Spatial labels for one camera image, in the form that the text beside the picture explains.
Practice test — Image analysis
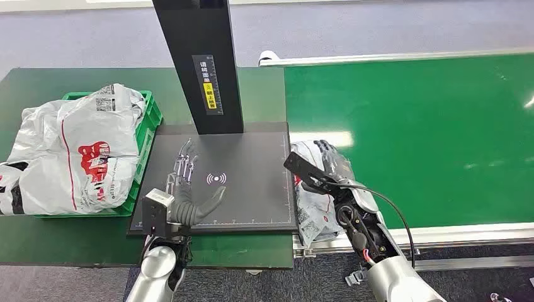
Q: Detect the white package with black print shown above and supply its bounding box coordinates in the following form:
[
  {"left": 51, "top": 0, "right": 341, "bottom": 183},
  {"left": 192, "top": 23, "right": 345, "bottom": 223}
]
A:
[{"left": 0, "top": 160, "right": 28, "bottom": 216}]

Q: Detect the white conveyor end cap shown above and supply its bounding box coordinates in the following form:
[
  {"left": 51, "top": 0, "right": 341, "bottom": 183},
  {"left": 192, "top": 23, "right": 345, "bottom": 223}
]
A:
[{"left": 258, "top": 50, "right": 280, "bottom": 67}]

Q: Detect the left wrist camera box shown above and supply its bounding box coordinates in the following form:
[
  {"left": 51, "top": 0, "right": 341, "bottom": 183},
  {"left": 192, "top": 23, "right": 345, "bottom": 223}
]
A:
[{"left": 142, "top": 188, "right": 176, "bottom": 238}]

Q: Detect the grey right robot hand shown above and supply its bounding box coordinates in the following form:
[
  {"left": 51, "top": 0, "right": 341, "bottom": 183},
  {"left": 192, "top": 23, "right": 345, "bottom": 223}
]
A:
[{"left": 312, "top": 139, "right": 356, "bottom": 184}]

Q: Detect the black camera cable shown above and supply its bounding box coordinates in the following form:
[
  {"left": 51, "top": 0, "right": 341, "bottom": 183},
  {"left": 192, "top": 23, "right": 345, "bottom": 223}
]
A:
[{"left": 323, "top": 180, "right": 417, "bottom": 270}]

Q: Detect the black yellow ruler label sticker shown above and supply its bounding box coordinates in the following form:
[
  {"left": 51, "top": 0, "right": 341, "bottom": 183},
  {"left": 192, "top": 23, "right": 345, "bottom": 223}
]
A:
[{"left": 191, "top": 54, "right": 224, "bottom": 116}]

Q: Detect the green plastic basket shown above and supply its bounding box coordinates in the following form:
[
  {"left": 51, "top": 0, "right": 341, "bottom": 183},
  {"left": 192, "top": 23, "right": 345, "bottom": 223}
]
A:
[{"left": 35, "top": 90, "right": 164, "bottom": 219}]

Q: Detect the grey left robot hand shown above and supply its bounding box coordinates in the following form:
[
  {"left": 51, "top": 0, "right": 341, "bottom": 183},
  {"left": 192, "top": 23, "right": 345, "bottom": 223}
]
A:
[{"left": 165, "top": 138, "right": 227, "bottom": 218}]

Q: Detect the green conveyor belt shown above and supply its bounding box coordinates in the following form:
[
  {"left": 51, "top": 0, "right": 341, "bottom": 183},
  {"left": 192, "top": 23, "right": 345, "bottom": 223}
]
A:
[{"left": 283, "top": 53, "right": 534, "bottom": 229}]

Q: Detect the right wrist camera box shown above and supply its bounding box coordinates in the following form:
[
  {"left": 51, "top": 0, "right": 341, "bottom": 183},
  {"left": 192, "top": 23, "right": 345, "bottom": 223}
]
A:
[{"left": 283, "top": 151, "right": 336, "bottom": 196}]

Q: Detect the small grey cable clip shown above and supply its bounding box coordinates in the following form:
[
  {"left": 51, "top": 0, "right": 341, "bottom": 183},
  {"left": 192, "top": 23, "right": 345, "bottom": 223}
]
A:
[{"left": 344, "top": 269, "right": 369, "bottom": 287}]

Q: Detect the grey package with red print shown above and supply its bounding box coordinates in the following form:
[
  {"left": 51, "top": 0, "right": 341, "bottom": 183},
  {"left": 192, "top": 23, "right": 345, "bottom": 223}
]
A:
[{"left": 290, "top": 139, "right": 356, "bottom": 249}]

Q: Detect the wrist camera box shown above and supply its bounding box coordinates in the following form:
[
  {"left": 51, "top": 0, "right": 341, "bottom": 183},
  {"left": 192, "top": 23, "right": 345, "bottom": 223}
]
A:
[
  {"left": 142, "top": 188, "right": 176, "bottom": 238},
  {"left": 283, "top": 151, "right": 336, "bottom": 196}
]

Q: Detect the large white package red print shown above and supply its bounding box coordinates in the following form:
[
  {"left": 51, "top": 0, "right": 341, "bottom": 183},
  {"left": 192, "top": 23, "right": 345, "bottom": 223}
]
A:
[{"left": 6, "top": 83, "right": 147, "bottom": 216}]

